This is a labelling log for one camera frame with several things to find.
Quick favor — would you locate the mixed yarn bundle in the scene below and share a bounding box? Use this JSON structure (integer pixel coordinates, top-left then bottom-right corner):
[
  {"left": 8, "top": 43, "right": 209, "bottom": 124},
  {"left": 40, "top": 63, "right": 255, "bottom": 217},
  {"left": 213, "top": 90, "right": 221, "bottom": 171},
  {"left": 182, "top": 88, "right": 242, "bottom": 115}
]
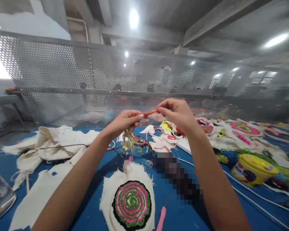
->
[{"left": 120, "top": 126, "right": 151, "bottom": 160}]

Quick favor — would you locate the pink handled tool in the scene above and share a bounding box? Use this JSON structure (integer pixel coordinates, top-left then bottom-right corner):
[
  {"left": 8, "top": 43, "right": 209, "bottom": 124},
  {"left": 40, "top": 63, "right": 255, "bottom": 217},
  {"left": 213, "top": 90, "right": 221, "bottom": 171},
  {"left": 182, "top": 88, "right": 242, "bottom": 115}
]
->
[{"left": 123, "top": 155, "right": 134, "bottom": 174}]

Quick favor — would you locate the person's right hand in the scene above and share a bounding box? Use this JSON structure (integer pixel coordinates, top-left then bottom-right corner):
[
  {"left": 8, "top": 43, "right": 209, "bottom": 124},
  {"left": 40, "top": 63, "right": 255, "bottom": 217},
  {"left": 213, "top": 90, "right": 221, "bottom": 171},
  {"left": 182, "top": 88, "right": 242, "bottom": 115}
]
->
[{"left": 157, "top": 98, "right": 201, "bottom": 136}]

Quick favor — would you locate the heap of coloured yarn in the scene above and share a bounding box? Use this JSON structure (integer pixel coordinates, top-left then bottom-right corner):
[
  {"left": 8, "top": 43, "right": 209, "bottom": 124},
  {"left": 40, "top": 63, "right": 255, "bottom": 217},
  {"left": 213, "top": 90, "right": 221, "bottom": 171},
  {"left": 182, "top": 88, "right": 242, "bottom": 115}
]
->
[{"left": 271, "top": 165, "right": 289, "bottom": 194}]

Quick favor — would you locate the perforated metal screen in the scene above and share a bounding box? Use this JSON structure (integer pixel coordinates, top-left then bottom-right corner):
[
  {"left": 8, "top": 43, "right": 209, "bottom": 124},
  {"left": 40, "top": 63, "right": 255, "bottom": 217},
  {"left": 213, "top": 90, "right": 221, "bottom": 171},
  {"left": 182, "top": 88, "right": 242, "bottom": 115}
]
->
[{"left": 0, "top": 28, "right": 289, "bottom": 129}]

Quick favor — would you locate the pink punch needle tool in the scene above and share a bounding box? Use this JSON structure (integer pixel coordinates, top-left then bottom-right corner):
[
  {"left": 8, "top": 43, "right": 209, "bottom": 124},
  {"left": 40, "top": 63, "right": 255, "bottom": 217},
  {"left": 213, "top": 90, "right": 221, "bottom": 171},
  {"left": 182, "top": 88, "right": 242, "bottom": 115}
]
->
[{"left": 156, "top": 205, "right": 167, "bottom": 231}]

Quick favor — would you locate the green yarn bunch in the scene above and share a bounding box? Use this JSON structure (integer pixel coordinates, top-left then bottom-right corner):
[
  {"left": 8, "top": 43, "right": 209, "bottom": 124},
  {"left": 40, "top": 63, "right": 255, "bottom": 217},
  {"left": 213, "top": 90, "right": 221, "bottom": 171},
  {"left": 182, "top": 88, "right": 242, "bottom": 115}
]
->
[{"left": 216, "top": 154, "right": 230, "bottom": 165}]

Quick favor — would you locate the crumpled cream cloth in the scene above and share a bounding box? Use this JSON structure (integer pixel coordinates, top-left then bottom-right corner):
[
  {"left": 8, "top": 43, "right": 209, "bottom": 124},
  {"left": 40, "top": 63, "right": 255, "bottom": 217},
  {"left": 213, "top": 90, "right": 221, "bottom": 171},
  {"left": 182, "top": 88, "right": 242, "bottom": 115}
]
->
[{"left": 1, "top": 125, "right": 102, "bottom": 193}]

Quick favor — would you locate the cream cloth with round embroidery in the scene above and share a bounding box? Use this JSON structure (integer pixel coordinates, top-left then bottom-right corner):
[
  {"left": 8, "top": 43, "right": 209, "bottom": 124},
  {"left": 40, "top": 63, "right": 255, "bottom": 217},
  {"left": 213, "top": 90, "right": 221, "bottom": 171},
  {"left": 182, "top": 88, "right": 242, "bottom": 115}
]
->
[{"left": 99, "top": 160, "right": 157, "bottom": 231}]

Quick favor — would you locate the grey metal bench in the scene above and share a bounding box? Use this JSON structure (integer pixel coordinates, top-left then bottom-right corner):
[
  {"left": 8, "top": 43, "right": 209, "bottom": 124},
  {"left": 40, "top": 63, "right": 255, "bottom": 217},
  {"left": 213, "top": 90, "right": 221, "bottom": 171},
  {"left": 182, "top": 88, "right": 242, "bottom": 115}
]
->
[{"left": 0, "top": 94, "right": 27, "bottom": 132}]

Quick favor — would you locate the pile of embroidered cream cloths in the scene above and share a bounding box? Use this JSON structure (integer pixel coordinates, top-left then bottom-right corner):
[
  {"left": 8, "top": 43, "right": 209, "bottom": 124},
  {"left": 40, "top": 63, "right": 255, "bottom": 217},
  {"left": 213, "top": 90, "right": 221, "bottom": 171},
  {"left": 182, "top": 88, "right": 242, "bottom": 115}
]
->
[{"left": 195, "top": 117, "right": 289, "bottom": 170}]

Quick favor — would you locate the orange yarn strand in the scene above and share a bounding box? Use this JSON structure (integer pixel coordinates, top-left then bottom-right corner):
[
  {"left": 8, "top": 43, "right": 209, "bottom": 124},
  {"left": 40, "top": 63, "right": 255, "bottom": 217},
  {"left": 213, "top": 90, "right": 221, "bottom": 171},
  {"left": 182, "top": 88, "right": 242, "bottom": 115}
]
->
[{"left": 132, "top": 107, "right": 160, "bottom": 127}]

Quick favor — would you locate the flat cream cloth strip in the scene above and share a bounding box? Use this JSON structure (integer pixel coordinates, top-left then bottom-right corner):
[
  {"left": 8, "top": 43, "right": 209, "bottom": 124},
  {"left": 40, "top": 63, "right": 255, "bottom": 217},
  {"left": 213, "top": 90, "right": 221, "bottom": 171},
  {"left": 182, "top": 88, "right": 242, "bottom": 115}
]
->
[{"left": 8, "top": 163, "right": 75, "bottom": 231}]

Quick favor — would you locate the white cord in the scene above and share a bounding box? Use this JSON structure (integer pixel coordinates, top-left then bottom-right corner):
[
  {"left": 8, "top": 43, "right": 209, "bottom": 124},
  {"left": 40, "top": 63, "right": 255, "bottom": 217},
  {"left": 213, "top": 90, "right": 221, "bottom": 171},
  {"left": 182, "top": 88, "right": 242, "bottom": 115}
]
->
[{"left": 178, "top": 156, "right": 289, "bottom": 231}]

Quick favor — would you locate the wooden embroidery hoop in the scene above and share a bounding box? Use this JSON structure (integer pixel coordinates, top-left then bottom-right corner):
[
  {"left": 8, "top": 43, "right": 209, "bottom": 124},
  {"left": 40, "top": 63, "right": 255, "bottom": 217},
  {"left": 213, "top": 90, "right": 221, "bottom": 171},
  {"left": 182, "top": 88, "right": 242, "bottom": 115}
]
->
[{"left": 105, "top": 139, "right": 117, "bottom": 151}]

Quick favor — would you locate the yellow tub with purple label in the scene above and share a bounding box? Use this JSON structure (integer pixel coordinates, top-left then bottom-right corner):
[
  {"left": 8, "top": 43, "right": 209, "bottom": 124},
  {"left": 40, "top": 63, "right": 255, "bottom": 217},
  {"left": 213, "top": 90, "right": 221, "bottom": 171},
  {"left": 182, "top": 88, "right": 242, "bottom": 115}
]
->
[{"left": 231, "top": 153, "right": 280, "bottom": 188}]

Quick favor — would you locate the person's left hand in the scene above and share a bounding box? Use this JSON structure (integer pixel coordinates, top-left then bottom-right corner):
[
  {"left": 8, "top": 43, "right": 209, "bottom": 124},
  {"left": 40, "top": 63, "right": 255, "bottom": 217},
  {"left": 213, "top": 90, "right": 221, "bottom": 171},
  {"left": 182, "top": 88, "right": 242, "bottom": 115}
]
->
[{"left": 105, "top": 109, "right": 146, "bottom": 141}]

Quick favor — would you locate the cream cloth with face embroidery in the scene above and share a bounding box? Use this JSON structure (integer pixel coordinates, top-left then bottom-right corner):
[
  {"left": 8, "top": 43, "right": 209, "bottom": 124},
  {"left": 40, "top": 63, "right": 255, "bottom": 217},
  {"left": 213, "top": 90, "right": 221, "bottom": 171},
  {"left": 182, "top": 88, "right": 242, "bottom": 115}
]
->
[{"left": 139, "top": 120, "right": 193, "bottom": 156}]

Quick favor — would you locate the oval ceiling light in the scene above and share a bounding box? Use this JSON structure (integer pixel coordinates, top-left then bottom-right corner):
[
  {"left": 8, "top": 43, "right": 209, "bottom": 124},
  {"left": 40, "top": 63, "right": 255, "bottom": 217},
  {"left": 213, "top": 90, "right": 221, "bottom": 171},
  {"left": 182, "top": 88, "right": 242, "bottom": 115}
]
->
[
  {"left": 128, "top": 8, "right": 139, "bottom": 30},
  {"left": 264, "top": 33, "right": 289, "bottom": 48}
]

